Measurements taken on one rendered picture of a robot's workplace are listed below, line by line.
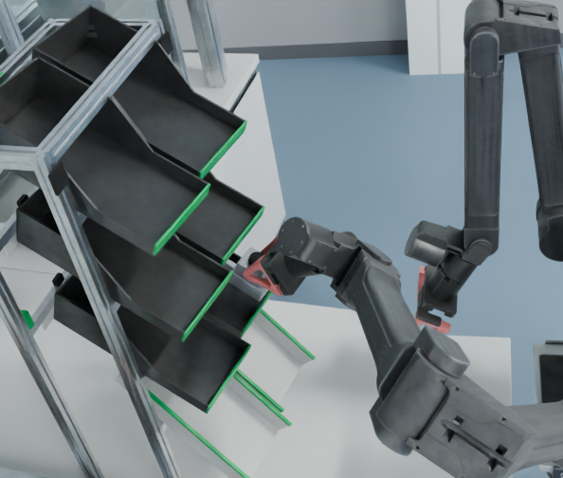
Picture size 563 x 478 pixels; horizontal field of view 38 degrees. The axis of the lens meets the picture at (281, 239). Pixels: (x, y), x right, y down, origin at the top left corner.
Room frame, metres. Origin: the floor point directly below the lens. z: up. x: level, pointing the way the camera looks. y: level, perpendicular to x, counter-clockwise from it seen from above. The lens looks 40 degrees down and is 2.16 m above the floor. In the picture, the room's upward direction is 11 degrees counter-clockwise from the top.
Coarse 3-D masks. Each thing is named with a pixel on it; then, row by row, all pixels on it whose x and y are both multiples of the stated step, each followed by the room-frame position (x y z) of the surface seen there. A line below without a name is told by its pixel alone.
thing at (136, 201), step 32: (32, 64) 1.01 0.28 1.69; (0, 96) 0.96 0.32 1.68; (32, 96) 1.03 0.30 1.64; (64, 96) 1.01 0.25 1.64; (0, 128) 0.90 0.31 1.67; (32, 128) 0.98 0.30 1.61; (96, 128) 0.99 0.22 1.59; (128, 128) 0.96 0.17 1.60; (64, 160) 0.93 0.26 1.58; (96, 160) 0.94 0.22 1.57; (128, 160) 0.94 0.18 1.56; (160, 160) 0.93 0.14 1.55; (96, 192) 0.88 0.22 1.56; (128, 192) 0.89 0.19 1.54; (160, 192) 0.90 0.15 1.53; (192, 192) 0.90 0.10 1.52; (128, 224) 0.84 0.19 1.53; (160, 224) 0.84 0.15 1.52
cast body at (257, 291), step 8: (248, 248) 1.02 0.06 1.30; (248, 256) 1.00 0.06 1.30; (256, 256) 0.99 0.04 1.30; (232, 264) 1.02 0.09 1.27; (240, 264) 0.98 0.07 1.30; (248, 264) 0.99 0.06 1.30; (240, 272) 0.98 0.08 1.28; (256, 272) 0.97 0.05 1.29; (232, 280) 1.00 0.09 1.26; (240, 280) 0.99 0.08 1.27; (240, 288) 0.99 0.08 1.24; (248, 288) 0.98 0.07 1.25; (256, 288) 0.97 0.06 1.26; (264, 288) 0.97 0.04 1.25; (256, 296) 0.97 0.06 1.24
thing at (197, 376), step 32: (64, 288) 0.94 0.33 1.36; (64, 320) 0.92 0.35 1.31; (96, 320) 0.88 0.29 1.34; (128, 320) 0.94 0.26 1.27; (160, 352) 0.89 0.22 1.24; (192, 352) 0.89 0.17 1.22; (224, 352) 0.90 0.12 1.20; (160, 384) 0.84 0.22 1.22; (192, 384) 0.84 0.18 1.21; (224, 384) 0.83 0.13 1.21
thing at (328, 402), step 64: (0, 320) 1.46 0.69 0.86; (320, 320) 1.26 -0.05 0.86; (0, 384) 1.25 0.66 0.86; (64, 384) 1.21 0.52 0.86; (320, 384) 1.08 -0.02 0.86; (0, 448) 1.08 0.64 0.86; (64, 448) 1.05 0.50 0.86; (128, 448) 1.02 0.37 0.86; (192, 448) 0.99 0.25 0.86; (320, 448) 0.93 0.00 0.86
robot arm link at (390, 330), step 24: (360, 264) 0.83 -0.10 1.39; (360, 288) 0.76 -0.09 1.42; (384, 288) 0.73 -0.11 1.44; (360, 312) 0.71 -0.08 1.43; (384, 312) 0.65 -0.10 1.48; (408, 312) 0.68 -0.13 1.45; (384, 336) 0.60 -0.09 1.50; (408, 336) 0.59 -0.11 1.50; (432, 336) 0.53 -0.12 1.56; (384, 360) 0.56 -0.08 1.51; (408, 360) 0.53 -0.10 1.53; (432, 360) 0.50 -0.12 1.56; (456, 360) 0.49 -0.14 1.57; (384, 384) 0.53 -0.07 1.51; (384, 432) 0.47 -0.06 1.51
